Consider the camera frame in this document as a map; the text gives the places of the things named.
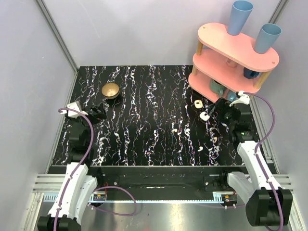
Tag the blue cup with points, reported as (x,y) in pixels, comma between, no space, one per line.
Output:
(266,38)
(240,12)

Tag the teal mug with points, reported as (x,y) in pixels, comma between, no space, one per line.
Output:
(217,88)
(231,96)

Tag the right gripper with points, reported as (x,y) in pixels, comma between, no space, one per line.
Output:
(223,104)

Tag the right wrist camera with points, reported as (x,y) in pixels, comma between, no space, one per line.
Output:
(242,98)

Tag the white earbud charging case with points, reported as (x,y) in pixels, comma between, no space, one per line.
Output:
(204,116)

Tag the gold bowl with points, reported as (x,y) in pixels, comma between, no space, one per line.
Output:
(110,90)

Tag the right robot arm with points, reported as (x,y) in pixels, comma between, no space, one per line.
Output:
(267,204)

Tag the teal mug left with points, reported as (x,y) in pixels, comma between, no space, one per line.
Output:
(217,88)

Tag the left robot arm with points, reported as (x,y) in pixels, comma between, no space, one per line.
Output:
(79,180)

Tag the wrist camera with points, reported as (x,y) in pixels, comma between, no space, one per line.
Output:
(242,98)
(75,106)

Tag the blue cup rear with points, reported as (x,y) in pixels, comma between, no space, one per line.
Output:
(240,12)

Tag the aluminium rail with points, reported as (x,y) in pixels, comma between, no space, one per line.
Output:
(50,184)

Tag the dark blue mug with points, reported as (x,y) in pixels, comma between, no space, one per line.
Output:
(250,74)

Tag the pink small cup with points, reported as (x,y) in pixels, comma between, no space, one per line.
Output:
(231,63)

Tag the pink three-tier shelf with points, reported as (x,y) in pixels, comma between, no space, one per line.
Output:
(214,47)

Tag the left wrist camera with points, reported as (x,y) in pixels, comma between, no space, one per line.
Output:
(75,106)

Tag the blue cup right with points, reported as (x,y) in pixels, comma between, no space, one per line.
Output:
(266,38)

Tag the teal mug right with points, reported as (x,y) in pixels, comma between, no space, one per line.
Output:
(231,96)

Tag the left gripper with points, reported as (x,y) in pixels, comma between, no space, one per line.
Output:
(93,112)

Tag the beige earbud charging case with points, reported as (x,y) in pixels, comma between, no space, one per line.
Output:
(198,104)

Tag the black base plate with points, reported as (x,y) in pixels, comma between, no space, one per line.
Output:
(197,177)

